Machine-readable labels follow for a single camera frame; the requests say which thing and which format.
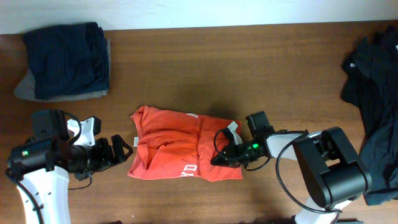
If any grey garment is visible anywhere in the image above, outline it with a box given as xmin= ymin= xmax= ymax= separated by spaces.
xmin=14 ymin=38 xmax=111 ymax=102

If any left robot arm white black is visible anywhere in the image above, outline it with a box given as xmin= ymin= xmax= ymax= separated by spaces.
xmin=5 ymin=109 xmax=134 ymax=223

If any navy blue garment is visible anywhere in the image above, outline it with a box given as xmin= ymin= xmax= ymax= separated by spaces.
xmin=22 ymin=22 xmax=110 ymax=100

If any orange red printed t-shirt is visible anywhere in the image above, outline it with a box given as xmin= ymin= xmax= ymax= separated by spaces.
xmin=127 ymin=106 xmax=243 ymax=182

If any pile of dark clothes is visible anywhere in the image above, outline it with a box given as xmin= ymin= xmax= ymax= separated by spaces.
xmin=341 ymin=26 xmax=397 ymax=206

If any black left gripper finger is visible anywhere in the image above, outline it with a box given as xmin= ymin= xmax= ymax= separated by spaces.
xmin=81 ymin=116 xmax=101 ymax=136
xmin=111 ymin=134 xmax=134 ymax=164

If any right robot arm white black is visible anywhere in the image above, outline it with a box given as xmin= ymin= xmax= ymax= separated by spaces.
xmin=210 ymin=124 xmax=372 ymax=223

